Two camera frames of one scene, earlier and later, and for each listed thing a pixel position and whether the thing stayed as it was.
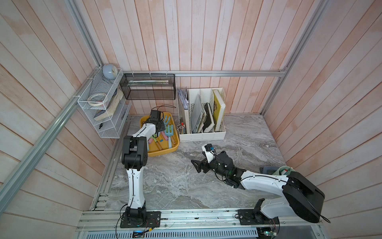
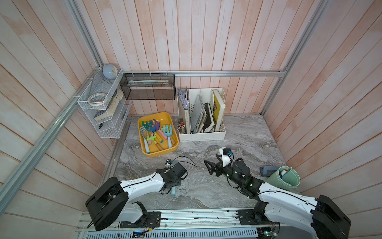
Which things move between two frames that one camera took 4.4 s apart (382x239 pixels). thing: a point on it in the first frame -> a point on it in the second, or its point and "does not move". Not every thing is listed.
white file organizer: x=202 y=110 does not move
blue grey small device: x=268 y=170 does not move
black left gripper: x=162 y=125 -> x=178 y=182
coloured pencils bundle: x=181 y=128 does not move
